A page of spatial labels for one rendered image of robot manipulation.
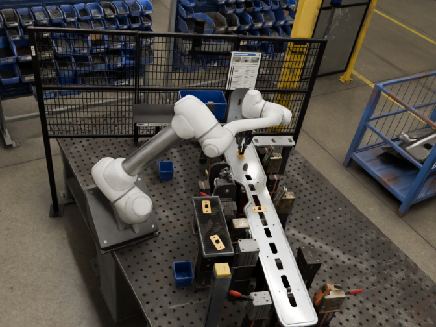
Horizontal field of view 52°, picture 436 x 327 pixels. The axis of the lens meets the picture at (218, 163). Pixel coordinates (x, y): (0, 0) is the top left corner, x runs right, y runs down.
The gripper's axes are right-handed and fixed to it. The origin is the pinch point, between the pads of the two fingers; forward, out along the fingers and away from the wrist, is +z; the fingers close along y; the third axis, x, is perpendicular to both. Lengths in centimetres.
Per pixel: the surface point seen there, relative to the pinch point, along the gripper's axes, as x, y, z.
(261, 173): -17.2, 9.1, 5.5
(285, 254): -78, 5, 6
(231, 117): 26.5, -1.3, -5.4
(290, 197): -43.0, 18.4, 1.2
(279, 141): 13.8, 30.5, 5.3
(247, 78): 54, 14, -19
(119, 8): 193, -69, -8
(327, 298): -109, 14, 0
